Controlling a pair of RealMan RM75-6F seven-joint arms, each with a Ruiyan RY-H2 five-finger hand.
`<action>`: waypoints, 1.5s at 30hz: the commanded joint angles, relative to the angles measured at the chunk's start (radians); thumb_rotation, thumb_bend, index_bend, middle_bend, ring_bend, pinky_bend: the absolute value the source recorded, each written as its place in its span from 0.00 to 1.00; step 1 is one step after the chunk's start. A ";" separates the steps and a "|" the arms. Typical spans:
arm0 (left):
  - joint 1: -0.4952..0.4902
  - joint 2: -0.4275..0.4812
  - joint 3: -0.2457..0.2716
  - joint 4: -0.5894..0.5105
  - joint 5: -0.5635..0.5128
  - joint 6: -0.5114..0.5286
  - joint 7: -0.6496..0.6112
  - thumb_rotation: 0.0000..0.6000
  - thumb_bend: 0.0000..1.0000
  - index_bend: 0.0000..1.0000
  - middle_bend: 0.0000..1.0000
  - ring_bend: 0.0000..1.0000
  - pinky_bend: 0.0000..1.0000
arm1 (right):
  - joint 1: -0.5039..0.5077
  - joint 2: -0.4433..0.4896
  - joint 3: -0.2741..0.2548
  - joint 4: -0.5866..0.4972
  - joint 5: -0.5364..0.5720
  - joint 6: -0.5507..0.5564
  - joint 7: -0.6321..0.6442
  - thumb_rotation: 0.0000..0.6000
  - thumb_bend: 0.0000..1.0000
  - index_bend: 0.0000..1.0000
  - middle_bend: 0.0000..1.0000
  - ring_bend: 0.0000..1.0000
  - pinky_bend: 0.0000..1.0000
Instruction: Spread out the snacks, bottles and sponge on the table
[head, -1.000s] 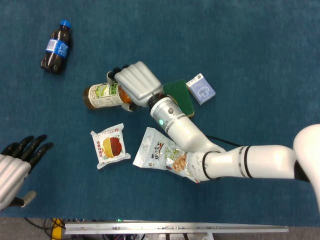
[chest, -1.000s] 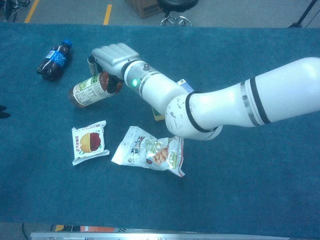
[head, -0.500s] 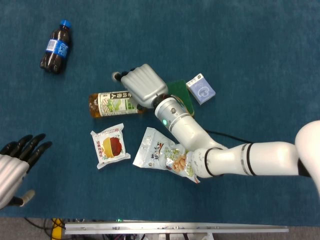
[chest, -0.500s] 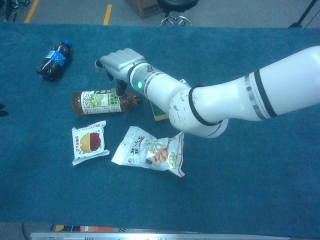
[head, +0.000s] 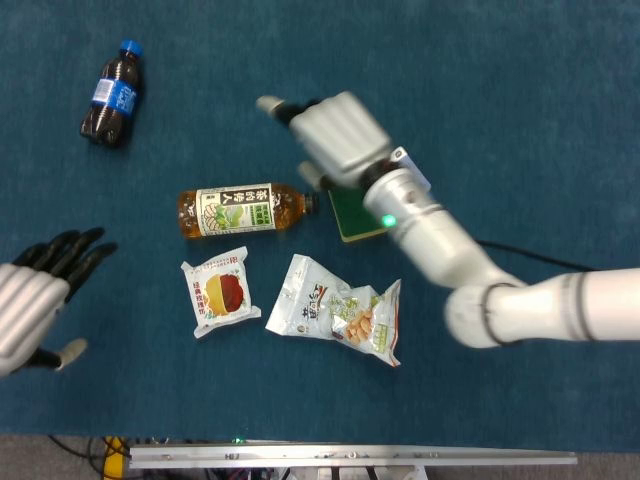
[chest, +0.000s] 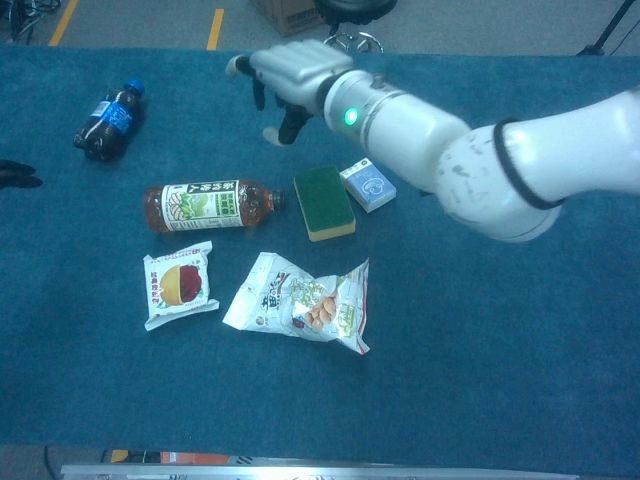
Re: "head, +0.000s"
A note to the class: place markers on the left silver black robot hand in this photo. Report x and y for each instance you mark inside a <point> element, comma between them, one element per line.
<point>25,300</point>

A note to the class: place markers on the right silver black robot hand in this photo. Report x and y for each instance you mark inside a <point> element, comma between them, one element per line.
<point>340,135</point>

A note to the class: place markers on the light blue card box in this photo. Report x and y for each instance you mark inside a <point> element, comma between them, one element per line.
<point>412,167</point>

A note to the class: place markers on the green yellow sponge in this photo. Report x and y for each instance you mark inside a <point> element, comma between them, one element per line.
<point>355,215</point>

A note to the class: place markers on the tea bottle white green label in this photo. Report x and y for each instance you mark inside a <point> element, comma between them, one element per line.
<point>235,210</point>

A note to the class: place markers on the large white cracker bag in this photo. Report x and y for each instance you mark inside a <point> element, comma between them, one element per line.
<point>320,310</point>

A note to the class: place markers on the small white snack packet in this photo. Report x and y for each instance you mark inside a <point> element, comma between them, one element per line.
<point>225,295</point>

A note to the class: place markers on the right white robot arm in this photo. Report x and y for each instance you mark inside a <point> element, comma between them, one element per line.
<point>550,305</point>

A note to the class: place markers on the cola bottle with blue cap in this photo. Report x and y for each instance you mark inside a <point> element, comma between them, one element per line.
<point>112,100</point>

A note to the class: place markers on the blue felt table cloth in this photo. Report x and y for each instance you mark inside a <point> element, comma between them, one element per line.
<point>500,100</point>

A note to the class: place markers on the aluminium frame rail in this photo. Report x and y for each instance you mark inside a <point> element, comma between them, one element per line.
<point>350,456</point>

